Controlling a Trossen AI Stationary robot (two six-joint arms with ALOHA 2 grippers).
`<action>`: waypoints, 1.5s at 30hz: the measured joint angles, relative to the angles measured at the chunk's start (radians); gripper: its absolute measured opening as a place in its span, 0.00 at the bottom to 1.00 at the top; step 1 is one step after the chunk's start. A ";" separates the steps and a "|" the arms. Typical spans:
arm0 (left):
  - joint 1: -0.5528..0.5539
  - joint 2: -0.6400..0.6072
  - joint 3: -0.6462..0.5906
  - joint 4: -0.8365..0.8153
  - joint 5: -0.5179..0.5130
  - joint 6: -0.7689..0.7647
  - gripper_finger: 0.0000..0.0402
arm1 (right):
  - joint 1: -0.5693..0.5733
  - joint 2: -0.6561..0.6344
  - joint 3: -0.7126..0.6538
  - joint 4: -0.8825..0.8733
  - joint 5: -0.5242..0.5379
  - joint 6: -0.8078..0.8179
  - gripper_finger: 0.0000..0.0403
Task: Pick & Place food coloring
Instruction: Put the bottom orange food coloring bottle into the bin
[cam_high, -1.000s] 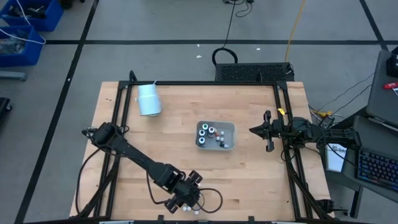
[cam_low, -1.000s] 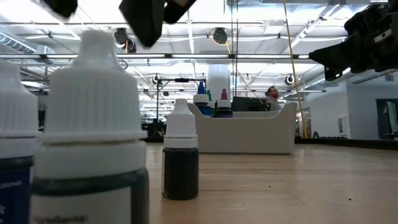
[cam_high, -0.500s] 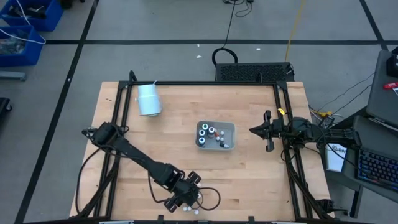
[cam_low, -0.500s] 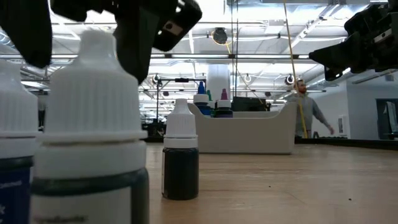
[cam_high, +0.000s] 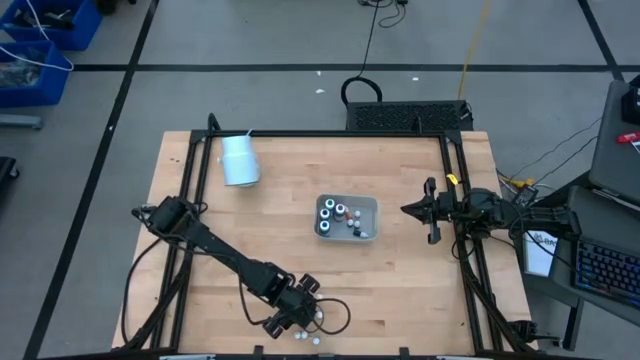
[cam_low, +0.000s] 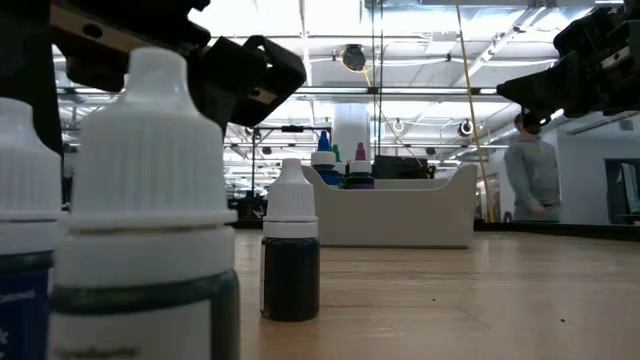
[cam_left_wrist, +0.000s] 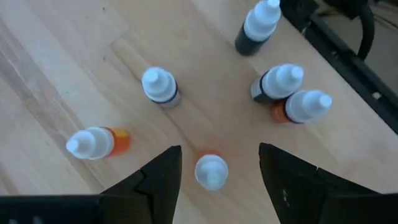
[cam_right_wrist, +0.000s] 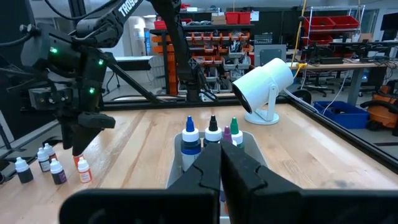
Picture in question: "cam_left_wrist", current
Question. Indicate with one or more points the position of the small bottle dark blue label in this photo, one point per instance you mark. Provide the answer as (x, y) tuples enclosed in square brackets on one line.
[(280, 82)]

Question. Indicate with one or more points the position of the small dark food coloring bottle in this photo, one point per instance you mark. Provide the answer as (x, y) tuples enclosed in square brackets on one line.
[(259, 25)]

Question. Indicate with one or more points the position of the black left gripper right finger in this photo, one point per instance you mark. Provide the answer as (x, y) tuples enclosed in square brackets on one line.
[(295, 193)]

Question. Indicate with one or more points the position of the black aluminium table frame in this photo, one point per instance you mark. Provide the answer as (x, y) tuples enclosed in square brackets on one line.
[(357, 73)]

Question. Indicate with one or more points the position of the small black food coloring bottle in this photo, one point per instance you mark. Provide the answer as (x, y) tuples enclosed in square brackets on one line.
[(158, 84)]

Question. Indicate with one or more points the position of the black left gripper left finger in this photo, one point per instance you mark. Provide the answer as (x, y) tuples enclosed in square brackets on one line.
[(161, 186)]

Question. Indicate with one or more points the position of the small orange food coloring bottle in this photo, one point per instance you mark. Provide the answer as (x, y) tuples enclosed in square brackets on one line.
[(90, 143), (211, 172), (308, 105)]

